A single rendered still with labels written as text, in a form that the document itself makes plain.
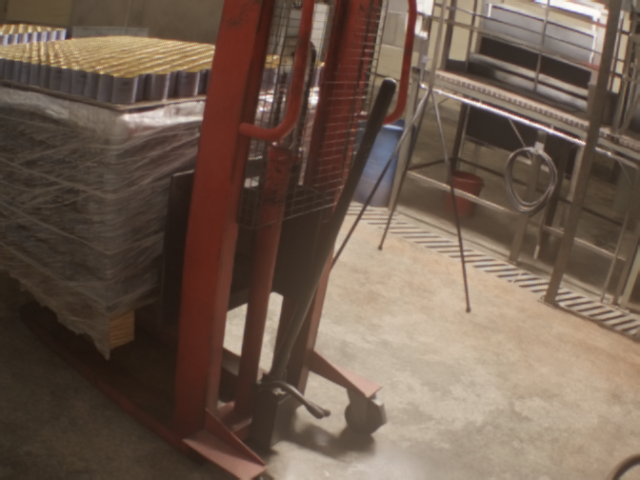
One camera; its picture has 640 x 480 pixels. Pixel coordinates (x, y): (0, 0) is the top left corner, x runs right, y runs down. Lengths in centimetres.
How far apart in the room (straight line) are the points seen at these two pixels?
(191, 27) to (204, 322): 371
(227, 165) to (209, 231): 19
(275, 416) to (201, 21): 367
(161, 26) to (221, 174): 396
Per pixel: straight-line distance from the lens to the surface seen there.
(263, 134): 159
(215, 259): 175
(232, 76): 164
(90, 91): 180
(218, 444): 199
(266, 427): 220
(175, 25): 543
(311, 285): 192
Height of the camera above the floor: 148
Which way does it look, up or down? 22 degrees down
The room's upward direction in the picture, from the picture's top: 10 degrees clockwise
